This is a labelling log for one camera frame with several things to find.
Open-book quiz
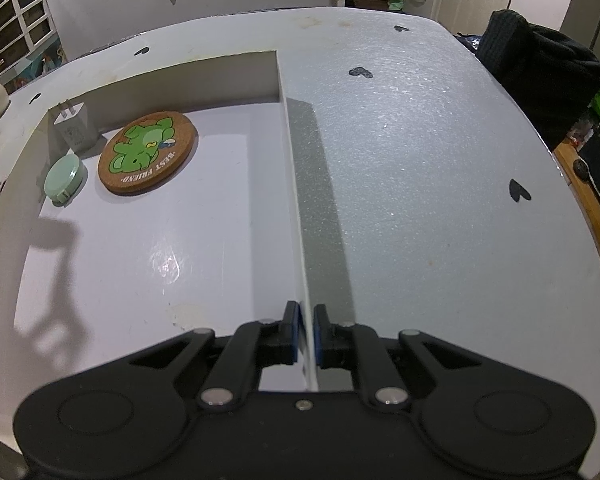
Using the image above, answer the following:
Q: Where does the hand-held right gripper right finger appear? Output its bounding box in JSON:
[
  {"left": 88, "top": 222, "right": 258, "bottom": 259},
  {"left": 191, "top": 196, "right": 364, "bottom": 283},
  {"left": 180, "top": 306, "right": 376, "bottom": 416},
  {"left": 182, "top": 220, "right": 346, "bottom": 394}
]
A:
[{"left": 313, "top": 304, "right": 487, "bottom": 411}]

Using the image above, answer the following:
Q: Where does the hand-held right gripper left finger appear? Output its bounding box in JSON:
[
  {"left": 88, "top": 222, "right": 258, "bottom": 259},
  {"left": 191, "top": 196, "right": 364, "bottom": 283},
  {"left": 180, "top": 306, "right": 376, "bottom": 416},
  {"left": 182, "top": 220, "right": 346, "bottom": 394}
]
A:
[{"left": 129, "top": 301, "right": 301, "bottom": 411}]

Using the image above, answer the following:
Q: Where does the white cardboard box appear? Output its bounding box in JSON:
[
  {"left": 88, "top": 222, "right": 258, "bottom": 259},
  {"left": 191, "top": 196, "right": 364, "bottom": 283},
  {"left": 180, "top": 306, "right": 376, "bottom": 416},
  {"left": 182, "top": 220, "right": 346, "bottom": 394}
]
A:
[{"left": 0, "top": 49, "right": 322, "bottom": 411}]

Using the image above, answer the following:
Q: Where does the cork coaster with green print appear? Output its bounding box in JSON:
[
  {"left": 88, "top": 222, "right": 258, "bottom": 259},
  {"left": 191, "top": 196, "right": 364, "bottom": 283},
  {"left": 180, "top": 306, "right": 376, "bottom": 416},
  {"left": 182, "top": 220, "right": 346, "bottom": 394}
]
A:
[{"left": 97, "top": 112, "right": 200, "bottom": 195}]

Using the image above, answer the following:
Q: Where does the mint green round case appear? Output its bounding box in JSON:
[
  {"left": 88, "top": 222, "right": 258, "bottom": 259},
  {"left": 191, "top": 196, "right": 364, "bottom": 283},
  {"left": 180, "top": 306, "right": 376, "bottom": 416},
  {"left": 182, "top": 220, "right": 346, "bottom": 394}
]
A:
[{"left": 43, "top": 153, "right": 88, "bottom": 207}]

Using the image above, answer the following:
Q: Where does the white power adapter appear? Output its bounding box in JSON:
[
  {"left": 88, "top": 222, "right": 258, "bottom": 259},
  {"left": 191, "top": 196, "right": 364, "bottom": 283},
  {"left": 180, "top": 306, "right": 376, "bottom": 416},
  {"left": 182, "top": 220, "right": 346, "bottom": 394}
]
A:
[{"left": 53, "top": 101, "right": 100, "bottom": 154}]

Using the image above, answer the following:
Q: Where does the black cloth on chair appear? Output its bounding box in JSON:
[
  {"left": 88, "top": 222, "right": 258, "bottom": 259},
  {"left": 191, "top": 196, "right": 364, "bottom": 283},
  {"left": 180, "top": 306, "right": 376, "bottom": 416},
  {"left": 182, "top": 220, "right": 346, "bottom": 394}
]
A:
[{"left": 479, "top": 8, "right": 600, "bottom": 152}]

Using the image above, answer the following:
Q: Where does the white cabinet with dark drawers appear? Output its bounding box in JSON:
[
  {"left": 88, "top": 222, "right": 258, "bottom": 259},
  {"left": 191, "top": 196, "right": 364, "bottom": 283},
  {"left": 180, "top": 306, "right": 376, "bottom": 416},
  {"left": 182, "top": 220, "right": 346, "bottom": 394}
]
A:
[{"left": 0, "top": 0, "right": 57, "bottom": 82}]

